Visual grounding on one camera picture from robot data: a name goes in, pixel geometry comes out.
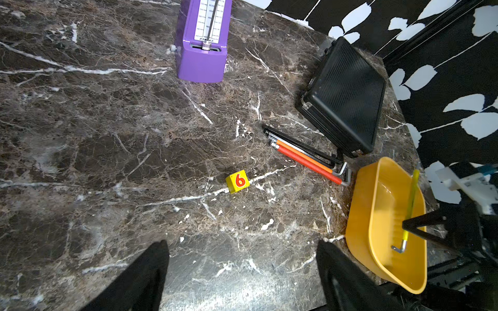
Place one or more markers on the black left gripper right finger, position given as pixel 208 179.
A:
pixel 345 286

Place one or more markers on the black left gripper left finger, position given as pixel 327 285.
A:
pixel 140 286

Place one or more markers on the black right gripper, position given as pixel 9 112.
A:
pixel 470 231

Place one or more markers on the yellow-green hex key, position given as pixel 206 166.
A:
pixel 410 207

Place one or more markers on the orange hex key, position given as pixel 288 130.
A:
pixel 312 159

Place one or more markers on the yellow plastic storage tray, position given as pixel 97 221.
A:
pixel 378 208

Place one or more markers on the black hex key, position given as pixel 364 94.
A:
pixel 330 159
pixel 272 138

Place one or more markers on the yellow number six cube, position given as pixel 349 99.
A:
pixel 237 181

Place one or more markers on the black ribbed carrying case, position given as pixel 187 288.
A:
pixel 344 99

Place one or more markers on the purple metronome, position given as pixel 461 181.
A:
pixel 202 40

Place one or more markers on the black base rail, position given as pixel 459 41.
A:
pixel 457 284

